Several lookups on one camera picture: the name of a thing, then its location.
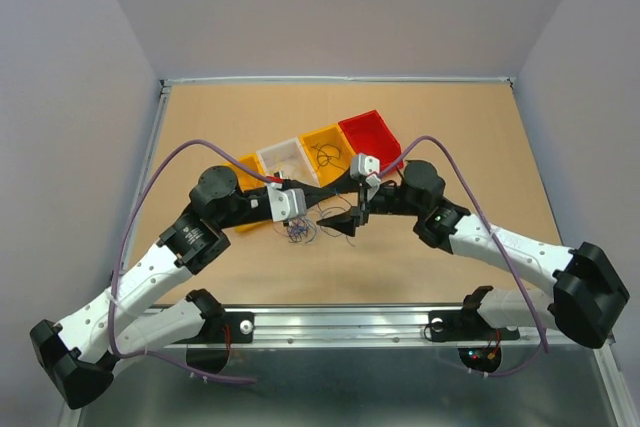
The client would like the yellow plastic bin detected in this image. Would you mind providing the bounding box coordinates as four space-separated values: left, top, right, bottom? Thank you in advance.
299 124 355 187
227 154 271 236

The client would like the coloured wire bundle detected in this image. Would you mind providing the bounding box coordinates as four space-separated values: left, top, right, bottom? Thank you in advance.
272 204 356 248

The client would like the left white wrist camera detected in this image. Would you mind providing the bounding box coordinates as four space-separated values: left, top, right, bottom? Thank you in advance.
266 179 307 223

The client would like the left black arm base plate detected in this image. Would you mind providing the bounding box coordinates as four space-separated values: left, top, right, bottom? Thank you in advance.
178 311 255 344

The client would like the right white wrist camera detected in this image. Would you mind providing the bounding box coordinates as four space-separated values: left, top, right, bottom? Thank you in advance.
349 153 381 188

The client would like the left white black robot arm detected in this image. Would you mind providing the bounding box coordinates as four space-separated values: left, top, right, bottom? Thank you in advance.
29 166 352 409

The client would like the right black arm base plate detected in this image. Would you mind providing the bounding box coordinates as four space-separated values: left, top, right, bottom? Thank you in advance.
422 309 520 343

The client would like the far yellow plastic bin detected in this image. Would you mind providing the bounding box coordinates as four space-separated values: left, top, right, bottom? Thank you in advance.
299 124 355 187

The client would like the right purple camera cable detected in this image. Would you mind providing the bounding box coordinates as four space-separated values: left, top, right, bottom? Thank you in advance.
377 135 551 379

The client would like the aluminium front rail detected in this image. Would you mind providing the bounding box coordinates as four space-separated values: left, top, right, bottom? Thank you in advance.
134 302 576 349

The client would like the grey metal front panel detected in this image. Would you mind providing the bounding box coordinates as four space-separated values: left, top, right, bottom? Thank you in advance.
61 342 639 426

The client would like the dark purple wire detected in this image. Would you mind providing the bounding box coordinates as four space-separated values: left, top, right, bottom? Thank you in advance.
310 141 351 171

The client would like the white plastic bin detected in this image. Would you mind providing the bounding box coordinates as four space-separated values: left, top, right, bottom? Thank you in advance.
256 138 319 187

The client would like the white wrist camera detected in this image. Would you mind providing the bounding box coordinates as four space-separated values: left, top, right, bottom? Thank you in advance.
349 153 381 188
266 179 307 223

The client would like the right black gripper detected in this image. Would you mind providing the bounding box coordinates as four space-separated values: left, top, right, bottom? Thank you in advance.
316 164 424 238

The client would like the aluminium back rail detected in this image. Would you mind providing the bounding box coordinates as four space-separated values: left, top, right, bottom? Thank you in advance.
160 75 515 87

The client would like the yellow wire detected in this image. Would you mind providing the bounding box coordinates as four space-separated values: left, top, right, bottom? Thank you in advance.
267 156 301 181

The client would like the aluminium rail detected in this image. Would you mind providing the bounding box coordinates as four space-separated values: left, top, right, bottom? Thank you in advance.
134 302 576 349
116 79 172 274
160 75 515 87

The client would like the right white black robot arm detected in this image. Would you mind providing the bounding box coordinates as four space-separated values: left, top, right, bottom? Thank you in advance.
321 161 630 349

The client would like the near yellow plastic bin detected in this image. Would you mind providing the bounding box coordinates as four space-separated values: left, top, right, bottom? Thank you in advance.
227 154 271 236

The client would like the red plastic bin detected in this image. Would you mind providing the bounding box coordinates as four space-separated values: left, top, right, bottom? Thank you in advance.
338 110 402 170

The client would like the aluminium left side rail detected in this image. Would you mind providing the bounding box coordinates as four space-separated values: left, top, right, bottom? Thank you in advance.
116 79 172 274

